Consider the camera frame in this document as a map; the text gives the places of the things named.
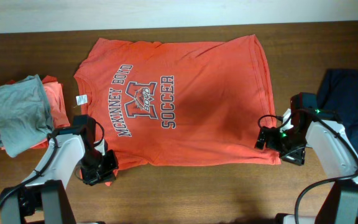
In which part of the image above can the folded pink shirt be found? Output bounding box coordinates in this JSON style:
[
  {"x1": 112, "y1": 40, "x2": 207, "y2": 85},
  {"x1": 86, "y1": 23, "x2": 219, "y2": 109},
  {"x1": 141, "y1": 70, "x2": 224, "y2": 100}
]
[{"x1": 0, "y1": 81, "x2": 71, "y2": 150}]

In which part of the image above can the orange printed t-shirt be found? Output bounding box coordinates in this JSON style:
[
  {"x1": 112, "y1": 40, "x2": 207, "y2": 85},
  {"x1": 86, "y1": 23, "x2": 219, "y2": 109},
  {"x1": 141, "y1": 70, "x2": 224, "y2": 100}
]
[{"x1": 74, "y1": 35, "x2": 280, "y2": 170}]

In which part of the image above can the navy blue garment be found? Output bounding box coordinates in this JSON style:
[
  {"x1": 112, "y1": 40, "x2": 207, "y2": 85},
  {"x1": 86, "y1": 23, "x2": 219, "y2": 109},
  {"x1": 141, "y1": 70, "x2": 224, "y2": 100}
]
[{"x1": 317, "y1": 69, "x2": 358, "y2": 154}]

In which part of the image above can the folded grey shirt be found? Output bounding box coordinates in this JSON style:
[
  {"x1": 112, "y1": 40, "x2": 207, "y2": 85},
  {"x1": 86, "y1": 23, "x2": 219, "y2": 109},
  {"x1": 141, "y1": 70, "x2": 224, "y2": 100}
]
[{"x1": 0, "y1": 75, "x2": 54, "y2": 157}]

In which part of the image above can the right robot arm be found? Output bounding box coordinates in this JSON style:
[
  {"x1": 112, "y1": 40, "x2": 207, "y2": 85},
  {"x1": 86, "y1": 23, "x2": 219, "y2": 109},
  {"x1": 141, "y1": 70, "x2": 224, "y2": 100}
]
[{"x1": 255, "y1": 93, "x2": 358, "y2": 224}]

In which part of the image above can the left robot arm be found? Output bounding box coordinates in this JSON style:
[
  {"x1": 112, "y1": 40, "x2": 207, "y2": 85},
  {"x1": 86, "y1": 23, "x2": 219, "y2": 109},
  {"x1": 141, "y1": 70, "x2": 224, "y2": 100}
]
[{"x1": 0, "y1": 115, "x2": 119, "y2": 224}]

